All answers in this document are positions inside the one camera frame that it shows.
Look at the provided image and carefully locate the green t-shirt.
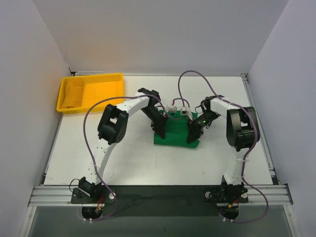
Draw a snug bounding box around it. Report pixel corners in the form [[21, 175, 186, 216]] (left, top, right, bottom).
[[154, 111, 199, 149]]

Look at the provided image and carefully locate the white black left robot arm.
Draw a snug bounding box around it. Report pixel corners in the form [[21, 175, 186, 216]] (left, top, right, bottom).
[[71, 88, 168, 204]]

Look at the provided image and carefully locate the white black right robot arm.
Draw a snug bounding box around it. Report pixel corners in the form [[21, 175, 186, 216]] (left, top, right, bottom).
[[187, 95, 260, 202]]

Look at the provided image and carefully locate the yellow plastic bin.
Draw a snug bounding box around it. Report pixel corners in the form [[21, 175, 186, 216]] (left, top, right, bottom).
[[56, 73, 124, 115]]

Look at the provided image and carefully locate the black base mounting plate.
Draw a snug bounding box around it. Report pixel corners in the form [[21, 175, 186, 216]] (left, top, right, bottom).
[[71, 184, 248, 220]]

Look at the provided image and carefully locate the rolled yellow t-shirt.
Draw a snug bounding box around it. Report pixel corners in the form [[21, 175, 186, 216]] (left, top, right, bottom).
[[61, 78, 84, 109]]

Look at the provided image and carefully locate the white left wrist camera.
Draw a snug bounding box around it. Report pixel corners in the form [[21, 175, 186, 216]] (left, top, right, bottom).
[[166, 105, 178, 115]]

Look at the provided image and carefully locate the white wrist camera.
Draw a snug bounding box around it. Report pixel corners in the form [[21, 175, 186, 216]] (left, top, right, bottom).
[[180, 106, 192, 117], [166, 105, 178, 115]]

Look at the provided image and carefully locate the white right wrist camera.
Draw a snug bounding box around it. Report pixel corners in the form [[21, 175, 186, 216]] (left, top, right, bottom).
[[180, 106, 192, 117]]

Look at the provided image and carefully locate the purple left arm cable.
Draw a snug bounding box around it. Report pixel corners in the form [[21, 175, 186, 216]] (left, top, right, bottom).
[[83, 95, 191, 221]]

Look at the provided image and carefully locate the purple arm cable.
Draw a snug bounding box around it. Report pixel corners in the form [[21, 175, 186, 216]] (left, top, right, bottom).
[[178, 70, 269, 224], [83, 95, 191, 221]]

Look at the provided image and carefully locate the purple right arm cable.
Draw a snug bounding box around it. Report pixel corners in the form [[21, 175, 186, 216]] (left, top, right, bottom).
[[178, 70, 269, 224]]

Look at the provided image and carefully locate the aluminium right side rail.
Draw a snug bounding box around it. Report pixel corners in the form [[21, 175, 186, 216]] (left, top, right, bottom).
[[241, 73, 281, 185]]

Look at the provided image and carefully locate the aluminium front frame rail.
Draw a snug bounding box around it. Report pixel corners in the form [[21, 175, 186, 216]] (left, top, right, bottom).
[[28, 185, 293, 206]]

